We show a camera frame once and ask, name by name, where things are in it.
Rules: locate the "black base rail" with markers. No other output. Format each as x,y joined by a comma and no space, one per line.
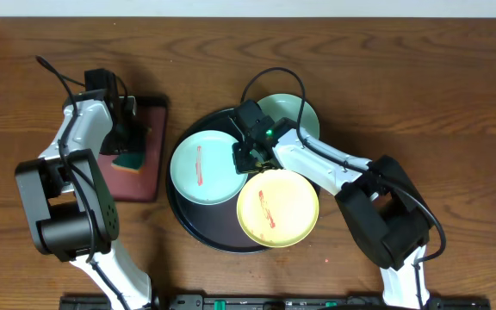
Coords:
198,302

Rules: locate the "green scrubbing sponge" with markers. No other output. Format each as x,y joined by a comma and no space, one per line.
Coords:
133,154

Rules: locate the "red rectangular tray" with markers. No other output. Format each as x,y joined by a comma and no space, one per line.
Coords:
133,182

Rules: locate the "light blue plate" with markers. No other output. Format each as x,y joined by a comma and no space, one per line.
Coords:
202,168

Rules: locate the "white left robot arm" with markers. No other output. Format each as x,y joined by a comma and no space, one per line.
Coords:
70,211

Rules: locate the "yellow dirty plate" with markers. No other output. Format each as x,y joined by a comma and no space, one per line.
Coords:
277,208

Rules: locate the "round black tray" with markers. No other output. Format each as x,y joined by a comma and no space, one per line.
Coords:
216,225

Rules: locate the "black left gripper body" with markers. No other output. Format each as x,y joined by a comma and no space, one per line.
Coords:
124,140

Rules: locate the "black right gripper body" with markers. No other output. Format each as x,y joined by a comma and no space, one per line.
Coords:
246,160

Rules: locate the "pale green dirty plate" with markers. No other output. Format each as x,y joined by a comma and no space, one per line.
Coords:
278,106

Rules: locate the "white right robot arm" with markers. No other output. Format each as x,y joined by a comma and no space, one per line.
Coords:
384,212

